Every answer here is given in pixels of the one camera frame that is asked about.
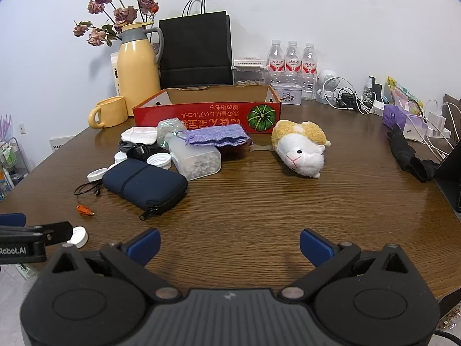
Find wire shelf rack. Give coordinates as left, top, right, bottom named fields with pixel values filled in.
left=0, top=115, right=29, bottom=202

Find dried pink flower bouquet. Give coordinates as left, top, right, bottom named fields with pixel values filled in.
left=73, top=0, right=160, bottom=47

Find small white desk fan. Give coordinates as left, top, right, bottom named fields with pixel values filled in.
left=316, top=69, right=341, bottom=105

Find clear plastic food container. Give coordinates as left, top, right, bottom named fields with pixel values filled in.
left=232, top=58, right=269, bottom=87

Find colourful snack packet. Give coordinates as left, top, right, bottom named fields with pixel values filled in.
left=387, top=76, right=424, bottom=112

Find water bottle with red label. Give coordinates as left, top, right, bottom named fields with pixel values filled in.
left=284, top=41, right=302, bottom=84
left=301, top=42, right=319, bottom=101
left=267, top=40, right=288, bottom=83

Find white wall plate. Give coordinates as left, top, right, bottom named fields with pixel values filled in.
left=48, top=136, right=74, bottom=152

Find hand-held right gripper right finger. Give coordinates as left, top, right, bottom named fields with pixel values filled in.
left=277, top=228, right=409, bottom=305

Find flat white cap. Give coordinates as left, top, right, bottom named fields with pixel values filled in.
left=67, top=226, right=89, bottom=249

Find yellow white plush hamster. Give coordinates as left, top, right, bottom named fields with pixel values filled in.
left=271, top=120, right=331, bottom=179

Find purple plastic bag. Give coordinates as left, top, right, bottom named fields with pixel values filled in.
left=382, top=104, right=429, bottom=141

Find black device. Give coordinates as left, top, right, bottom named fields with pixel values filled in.
left=367, top=76, right=383, bottom=101

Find clear plastic jar with beads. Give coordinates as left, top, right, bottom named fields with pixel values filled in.
left=167, top=131, right=222, bottom=181

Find yellow thermos jug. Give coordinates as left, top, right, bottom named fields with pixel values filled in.
left=116, top=22, right=164, bottom=107

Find glitter plastic bag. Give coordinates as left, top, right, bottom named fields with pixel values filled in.
left=156, top=118, right=188, bottom=150

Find black usb cable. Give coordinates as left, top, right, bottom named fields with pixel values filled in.
left=74, top=182, right=102, bottom=197

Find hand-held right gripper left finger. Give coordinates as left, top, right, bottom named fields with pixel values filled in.
left=50, top=228, right=182, bottom=305

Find dark brown board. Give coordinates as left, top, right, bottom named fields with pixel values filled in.
left=442, top=94, right=461, bottom=148

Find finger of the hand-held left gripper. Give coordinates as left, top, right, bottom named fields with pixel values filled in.
left=0, top=221, right=73, bottom=264
left=0, top=213, right=27, bottom=227

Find white power adapter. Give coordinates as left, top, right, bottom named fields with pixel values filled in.
left=427, top=100, right=451, bottom=139

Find white cloth pad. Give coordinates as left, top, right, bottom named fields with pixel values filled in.
left=120, top=126, right=158, bottom=145

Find black paper bag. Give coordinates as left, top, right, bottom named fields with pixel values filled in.
left=159, top=0, right=234, bottom=89

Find white ridged lid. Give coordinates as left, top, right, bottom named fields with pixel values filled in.
left=146, top=153, right=173, bottom=170

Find red cardboard box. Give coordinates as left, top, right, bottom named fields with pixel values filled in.
left=133, top=86, right=282, bottom=136

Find yellow mug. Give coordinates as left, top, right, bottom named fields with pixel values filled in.
left=88, top=95, right=129, bottom=130

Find printed tin box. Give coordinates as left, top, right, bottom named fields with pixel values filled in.
left=271, top=82, right=302, bottom=106

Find black folded cloth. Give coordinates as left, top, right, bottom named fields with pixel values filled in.
left=387, top=123, right=442, bottom=183

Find tangled white cables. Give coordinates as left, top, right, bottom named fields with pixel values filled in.
left=322, top=77, right=377, bottom=116

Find navy zip pouch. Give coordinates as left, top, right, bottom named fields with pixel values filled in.
left=102, top=159, right=188, bottom=221

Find purple cloth pouch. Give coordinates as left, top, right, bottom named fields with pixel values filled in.
left=184, top=124, right=252, bottom=148

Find black laptop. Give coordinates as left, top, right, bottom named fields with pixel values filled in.
left=434, top=143, right=461, bottom=213

